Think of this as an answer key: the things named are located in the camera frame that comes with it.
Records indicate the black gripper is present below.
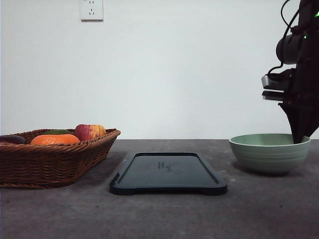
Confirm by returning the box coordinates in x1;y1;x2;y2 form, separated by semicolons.
278;60;319;144

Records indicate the green ceramic bowl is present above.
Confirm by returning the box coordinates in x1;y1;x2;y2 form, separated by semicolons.
229;133;311;174

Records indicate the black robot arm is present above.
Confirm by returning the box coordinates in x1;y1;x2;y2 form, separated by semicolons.
276;0;319;143

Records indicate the brown wicker basket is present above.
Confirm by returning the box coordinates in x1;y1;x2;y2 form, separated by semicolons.
0;128;121;189

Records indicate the dark blue tray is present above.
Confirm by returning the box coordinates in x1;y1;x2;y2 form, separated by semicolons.
109;152;228;196

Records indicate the red yellow apple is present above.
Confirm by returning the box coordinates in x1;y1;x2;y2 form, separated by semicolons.
75;124;106;141

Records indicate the green round fruit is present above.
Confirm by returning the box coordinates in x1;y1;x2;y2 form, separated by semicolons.
43;129;72;134

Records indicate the orange tangerine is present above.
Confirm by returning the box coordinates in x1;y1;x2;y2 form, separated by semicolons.
30;134;80;144

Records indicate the dark purple fruit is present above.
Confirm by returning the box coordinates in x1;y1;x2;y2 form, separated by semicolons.
0;135;26;144

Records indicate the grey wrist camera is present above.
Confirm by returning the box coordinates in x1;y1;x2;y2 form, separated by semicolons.
261;73;290;101

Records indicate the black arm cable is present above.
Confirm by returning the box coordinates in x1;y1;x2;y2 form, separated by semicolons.
267;0;299;75

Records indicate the white wall socket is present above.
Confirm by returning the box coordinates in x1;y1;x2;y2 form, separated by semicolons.
80;0;104;23

